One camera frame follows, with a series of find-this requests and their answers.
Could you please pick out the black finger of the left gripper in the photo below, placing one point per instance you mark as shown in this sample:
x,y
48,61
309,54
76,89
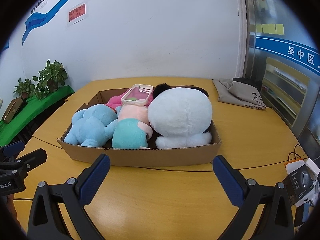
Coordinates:
x,y
32,160

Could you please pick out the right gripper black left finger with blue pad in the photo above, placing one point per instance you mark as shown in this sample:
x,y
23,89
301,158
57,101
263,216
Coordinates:
x,y
46,220

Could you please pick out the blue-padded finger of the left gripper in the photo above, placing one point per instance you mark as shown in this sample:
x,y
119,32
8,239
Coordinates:
x,y
12,150

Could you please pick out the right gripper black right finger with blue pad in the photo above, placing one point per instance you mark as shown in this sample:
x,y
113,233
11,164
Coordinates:
x,y
276,220

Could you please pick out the beige phone case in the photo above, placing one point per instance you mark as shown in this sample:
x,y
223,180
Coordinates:
x,y
138,95

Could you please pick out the white panda plush toy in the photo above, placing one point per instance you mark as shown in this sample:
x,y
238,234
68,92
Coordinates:
x,y
181,116

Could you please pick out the person's hand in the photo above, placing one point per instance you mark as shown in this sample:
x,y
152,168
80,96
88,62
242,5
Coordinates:
x,y
9,201

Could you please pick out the black white product box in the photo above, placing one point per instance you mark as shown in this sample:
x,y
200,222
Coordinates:
x,y
302,182

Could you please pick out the brown wooden box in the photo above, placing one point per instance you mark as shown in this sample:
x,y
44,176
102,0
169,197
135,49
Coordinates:
x,y
12,109

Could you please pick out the small potted green plant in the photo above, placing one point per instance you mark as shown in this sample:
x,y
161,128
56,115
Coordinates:
x,y
25,88

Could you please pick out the light blue plush toy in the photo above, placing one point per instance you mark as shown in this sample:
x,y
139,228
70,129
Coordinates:
x,y
92,127

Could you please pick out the brown cardboard tray box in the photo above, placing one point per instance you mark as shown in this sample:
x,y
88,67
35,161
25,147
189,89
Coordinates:
x,y
145,157

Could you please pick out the large potted green plant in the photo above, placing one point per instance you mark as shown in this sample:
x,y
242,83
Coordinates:
x,y
50,79

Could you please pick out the pink plush toy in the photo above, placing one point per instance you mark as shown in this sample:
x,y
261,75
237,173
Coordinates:
x,y
115,101

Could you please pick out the pink pig plush teal dress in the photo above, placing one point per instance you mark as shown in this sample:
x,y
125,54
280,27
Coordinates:
x,y
133,129

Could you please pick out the grey canvas bag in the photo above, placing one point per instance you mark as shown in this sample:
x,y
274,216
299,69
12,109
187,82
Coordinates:
x,y
238,93

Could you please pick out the yellow sticky notes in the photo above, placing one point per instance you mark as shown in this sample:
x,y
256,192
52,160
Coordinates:
x,y
267,29

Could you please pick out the red wall notice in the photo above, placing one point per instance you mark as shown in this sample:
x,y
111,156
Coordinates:
x,y
77,13

